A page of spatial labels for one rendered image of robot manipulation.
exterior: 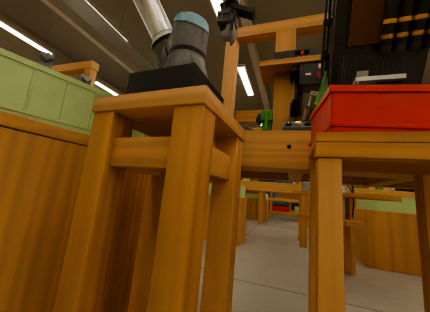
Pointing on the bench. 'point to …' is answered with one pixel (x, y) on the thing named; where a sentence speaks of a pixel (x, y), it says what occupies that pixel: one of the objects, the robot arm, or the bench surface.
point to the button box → (296, 126)
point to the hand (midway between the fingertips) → (232, 42)
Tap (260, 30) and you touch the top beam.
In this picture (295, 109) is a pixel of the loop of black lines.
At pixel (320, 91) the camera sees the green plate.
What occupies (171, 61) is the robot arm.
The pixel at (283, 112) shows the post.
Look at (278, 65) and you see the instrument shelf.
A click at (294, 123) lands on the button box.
